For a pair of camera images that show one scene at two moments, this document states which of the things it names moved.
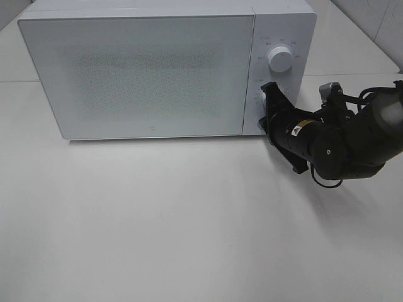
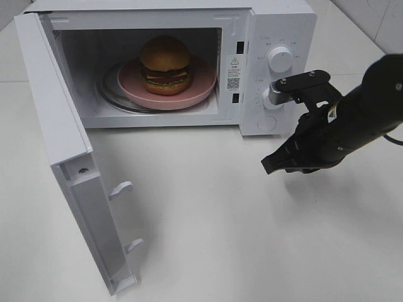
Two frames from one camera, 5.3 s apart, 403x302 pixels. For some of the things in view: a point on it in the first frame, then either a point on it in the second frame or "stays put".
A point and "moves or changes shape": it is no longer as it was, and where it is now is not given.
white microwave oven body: [135, 69] stays put
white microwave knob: [261, 100] moves or changes shape
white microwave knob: [280, 59] stays put
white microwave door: [143, 76] → [98, 206]
